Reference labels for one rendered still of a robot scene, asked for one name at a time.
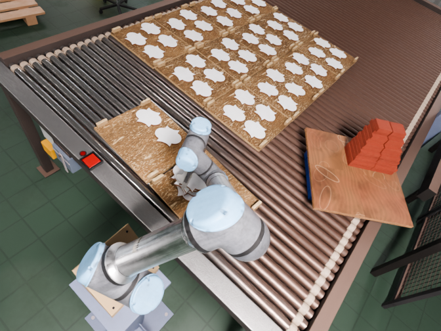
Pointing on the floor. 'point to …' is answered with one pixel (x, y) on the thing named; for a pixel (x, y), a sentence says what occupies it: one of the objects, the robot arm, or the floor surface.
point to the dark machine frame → (428, 187)
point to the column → (149, 320)
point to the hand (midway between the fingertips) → (193, 178)
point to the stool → (116, 5)
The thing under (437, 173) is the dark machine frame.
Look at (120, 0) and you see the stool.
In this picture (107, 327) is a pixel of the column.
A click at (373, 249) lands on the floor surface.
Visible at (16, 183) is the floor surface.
